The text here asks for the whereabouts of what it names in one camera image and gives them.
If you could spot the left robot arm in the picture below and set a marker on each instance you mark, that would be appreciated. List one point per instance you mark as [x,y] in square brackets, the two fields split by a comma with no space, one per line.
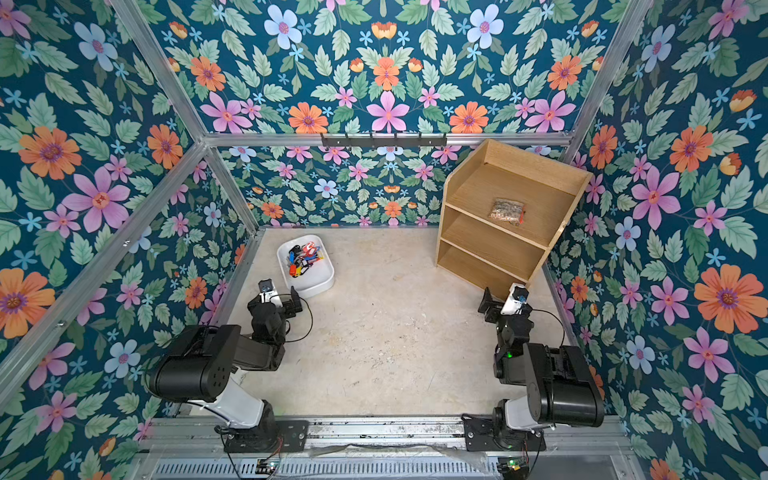
[198,366]

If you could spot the pile of tagged keys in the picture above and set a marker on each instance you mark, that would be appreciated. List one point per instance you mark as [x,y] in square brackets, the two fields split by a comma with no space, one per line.
[301,258]

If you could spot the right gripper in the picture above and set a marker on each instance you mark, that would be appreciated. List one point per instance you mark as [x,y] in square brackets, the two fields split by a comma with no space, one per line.
[491,303]

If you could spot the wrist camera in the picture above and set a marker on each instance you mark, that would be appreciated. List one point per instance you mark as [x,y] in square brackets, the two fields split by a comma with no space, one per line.
[268,292]
[517,301]

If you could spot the clear bag of small items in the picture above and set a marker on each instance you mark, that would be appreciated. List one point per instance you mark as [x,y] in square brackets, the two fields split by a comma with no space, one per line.
[509,211]

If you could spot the wooden shelf unit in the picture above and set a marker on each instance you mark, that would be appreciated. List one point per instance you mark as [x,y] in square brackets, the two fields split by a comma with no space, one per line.
[488,253]

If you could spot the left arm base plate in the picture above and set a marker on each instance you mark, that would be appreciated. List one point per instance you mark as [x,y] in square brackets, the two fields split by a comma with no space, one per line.
[286,436]

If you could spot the white plastic storage box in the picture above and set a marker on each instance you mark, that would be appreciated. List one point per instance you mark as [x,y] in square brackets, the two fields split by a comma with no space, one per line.
[318,279]

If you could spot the black wall hook rail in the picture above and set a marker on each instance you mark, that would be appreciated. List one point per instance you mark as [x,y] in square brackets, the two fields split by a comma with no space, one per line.
[372,141]

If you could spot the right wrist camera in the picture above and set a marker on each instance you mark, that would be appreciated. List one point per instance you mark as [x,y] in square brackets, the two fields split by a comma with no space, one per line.
[517,301]

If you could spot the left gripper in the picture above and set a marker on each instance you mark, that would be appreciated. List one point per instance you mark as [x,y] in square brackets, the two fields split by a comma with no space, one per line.
[289,311]

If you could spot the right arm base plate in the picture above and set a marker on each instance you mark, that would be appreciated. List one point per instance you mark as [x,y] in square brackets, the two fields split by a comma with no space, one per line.
[485,434]

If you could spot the aluminium front rail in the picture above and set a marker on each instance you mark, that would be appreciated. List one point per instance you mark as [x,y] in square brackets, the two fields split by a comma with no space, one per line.
[196,433]

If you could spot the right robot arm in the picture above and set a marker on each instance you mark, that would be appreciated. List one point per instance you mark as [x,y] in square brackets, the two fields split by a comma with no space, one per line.
[559,387]

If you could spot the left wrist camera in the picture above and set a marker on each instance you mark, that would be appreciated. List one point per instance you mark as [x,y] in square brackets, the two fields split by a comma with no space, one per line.
[268,292]

